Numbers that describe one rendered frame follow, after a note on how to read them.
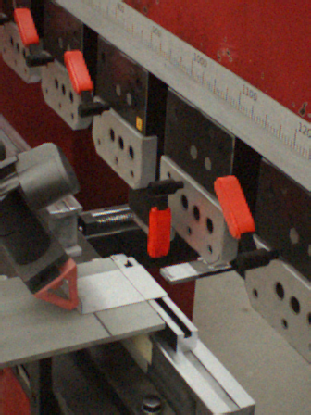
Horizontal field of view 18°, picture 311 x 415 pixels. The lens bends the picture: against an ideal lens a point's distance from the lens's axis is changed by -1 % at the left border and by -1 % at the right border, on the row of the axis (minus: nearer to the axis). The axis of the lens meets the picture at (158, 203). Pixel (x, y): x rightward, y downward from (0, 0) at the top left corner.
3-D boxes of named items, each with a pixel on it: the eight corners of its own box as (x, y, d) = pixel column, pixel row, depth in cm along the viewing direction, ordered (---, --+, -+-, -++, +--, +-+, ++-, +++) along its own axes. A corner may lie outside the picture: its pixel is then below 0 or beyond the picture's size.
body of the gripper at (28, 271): (43, 225, 130) (18, 186, 125) (72, 261, 122) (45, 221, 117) (5, 253, 129) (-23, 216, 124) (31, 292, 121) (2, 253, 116)
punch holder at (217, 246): (156, 213, 118) (165, 86, 110) (217, 202, 121) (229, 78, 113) (218, 274, 106) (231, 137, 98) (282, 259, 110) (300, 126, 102)
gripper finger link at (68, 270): (80, 274, 132) (48, 228, 127) (101, 300, 127) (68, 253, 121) (40, 303, 131) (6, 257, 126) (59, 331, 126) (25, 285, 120)
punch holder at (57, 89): (41, 98, 149) (41, -7, 141) (91, 91, 152) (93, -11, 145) (78, 134, 137) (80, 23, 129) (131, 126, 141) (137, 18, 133)
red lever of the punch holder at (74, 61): (62, 49, 126) (83, 114, 123) (91, 45, 128) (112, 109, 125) (59, 56, 127) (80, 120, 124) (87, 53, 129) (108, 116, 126)
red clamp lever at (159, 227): (143, 254, 113) (147, 179, 109) (174, 247, 115) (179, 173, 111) (150, 261, 112) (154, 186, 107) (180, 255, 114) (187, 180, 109)
